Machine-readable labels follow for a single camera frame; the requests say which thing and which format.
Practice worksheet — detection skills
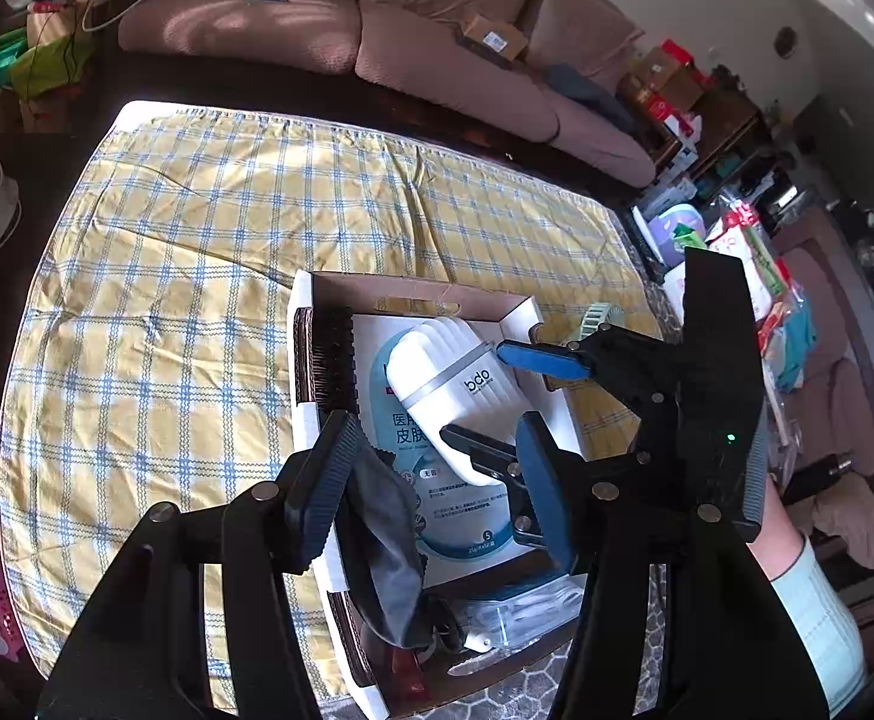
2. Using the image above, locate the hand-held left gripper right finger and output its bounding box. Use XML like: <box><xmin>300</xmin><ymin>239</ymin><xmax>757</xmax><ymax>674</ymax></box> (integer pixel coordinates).
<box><xmin>515</xmin><ymin>411</ymin><xmax>831</xmax><ymax>720</ymax></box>

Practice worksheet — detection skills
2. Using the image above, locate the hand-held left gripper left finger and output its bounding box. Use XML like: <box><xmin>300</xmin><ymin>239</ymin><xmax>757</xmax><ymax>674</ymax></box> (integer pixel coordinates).
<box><xmin>35</xmin><ymin>409</ymin><xmax>363</xmax><ymax>720</ymax></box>

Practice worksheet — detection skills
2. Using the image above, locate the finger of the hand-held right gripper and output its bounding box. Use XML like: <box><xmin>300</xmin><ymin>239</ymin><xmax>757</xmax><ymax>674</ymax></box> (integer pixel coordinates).
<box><xmin>440</xmin><ymin>422</ymin><xmax>531</xmax><ymax>487</ymax></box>
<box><xmin>495</xmin><ymin>325</ymin><xmax>684</xmax><ymax>412</ymax></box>

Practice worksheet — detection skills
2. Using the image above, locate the white ribbed case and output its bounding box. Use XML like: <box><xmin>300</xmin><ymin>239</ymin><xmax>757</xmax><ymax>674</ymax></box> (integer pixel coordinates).
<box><xmin>386</xmin><ymin>319</ymin><xmax>528</xmax><ymax>488</ymax></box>

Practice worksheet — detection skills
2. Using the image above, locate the grey cloth pouch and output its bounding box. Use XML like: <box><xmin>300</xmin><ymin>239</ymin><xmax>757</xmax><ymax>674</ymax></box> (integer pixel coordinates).
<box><xmin>343</xmin><ymin>439</ymin><xmax>427</xmax><ymax>650</ymax></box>

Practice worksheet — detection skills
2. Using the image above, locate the person's right forearm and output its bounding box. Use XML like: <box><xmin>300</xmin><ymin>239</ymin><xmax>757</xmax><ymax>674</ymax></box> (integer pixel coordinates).
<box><xmin>747</xmin><ymin>499</ymin><xmax>870</xmax><ymax>720</ymax></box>

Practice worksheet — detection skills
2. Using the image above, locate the flat white and blue box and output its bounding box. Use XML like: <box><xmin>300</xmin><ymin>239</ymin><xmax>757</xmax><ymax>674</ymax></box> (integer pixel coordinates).
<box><xmin>350</xmin><ymin>313</ymin><xmax>585</xmax><ymax>587</ymax></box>

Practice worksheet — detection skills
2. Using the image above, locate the teal cloth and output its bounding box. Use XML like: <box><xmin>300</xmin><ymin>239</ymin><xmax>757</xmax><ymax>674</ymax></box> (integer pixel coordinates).
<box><xmin>770</xmin><ymin>300</ymin><xmax>818</xmax><ymax>392</ymax></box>

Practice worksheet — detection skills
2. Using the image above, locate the clear plastic bag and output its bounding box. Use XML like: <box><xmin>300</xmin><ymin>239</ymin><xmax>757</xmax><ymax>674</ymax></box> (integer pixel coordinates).
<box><xmin>467</xmin><ymin>577</ymin><xmax>589</xmax><ymax>650</ymax></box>

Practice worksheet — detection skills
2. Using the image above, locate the white and red snack bag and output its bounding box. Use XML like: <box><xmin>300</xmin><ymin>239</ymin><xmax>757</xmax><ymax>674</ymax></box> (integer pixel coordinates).
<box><xmin>707</xmin><ymin>202</ymin><xmax>792</xmax><ymax>325</ymax></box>

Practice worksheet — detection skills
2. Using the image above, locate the brown side sofa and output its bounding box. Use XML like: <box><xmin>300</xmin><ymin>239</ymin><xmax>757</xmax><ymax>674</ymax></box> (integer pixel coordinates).
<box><xmin>773</xmin><ymin>202</ymin><xmax>874</xmax><ymax>470</ymax></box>

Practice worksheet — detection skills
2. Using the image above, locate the purple round tray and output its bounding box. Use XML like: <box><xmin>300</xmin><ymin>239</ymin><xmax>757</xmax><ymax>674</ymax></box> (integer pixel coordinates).
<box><xmin>650</xmin><ymin>202</ymin><xmax>708</xmax><ymax>249</ymax></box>

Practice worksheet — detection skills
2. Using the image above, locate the tan cloth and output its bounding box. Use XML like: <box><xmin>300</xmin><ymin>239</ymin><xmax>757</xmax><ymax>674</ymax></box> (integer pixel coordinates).
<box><xmin>813</xmin><ymin>475</ymin><xmax>874</xmax><ymax>569</ymax></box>

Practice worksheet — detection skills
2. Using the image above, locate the grey patterned rug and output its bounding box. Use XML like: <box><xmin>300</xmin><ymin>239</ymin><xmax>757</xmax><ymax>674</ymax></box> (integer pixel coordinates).
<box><xmin>474</xmin><ymin>202</ymin><xmax>681</xmax><ymax>720</ymax></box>

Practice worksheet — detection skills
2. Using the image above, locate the red and white box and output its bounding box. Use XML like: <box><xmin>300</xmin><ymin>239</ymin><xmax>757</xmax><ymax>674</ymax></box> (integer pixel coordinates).
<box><xmin>647</xmin><ymin>94</ymin><xmax>702</xmax><ymax>145</ymax></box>

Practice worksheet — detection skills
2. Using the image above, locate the blue cloth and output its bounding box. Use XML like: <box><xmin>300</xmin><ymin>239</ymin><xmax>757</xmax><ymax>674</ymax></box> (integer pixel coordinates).
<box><xmin>545</xmin><ymin>64</ymin><xmax>634</xmax><ymax>130</ymax></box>

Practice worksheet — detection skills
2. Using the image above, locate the yellow plaid tablecloth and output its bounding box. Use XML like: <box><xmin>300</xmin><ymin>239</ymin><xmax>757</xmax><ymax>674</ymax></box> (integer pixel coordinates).
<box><xmin>0</xmin><ymin>101</ymin><xmax>666</xmax><ymax>700</ymax></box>

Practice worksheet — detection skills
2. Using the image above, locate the brown cardboard carton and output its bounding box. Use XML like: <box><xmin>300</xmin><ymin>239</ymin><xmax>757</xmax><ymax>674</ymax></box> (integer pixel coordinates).
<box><xmin>617</xmin><ymin>45</ymin><xmax>709</xmax><ymax>115</ymax></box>

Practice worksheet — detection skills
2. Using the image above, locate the small cardboard box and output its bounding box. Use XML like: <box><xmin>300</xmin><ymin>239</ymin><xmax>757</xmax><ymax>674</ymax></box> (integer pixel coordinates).
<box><xmin>459</xmin><ymin>15</ymin><xmax>530</xmax><ymax>62</ymax></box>

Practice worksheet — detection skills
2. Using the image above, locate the lime green bag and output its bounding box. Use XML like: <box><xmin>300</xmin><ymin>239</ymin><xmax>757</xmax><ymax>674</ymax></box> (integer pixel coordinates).
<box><xmin>9</xmin><ymin>34</ymin><xmax>97</xmax><ymax>99</ymax></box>

